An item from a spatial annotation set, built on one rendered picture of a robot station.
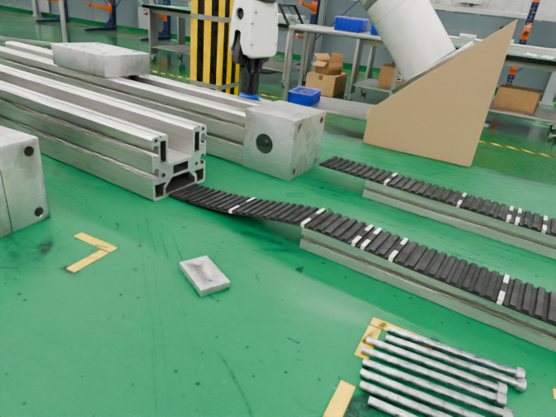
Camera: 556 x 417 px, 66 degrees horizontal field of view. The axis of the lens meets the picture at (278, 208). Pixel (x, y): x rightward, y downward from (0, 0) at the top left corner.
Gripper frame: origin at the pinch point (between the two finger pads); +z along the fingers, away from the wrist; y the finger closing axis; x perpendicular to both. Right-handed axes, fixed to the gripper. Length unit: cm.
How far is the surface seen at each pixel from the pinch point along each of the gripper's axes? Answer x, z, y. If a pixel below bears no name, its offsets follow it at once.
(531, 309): -55, 6, -34
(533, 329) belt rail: -56, 9, -33
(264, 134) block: -15.7, 3.3, -17.7
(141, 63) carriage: 20.0, -1.2, -9.7
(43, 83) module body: 21.4, 1.2, -29.5
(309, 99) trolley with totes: 111, 55, 246
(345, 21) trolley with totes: 97, -7, 262
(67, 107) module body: 5.0, 1.1, -36.3
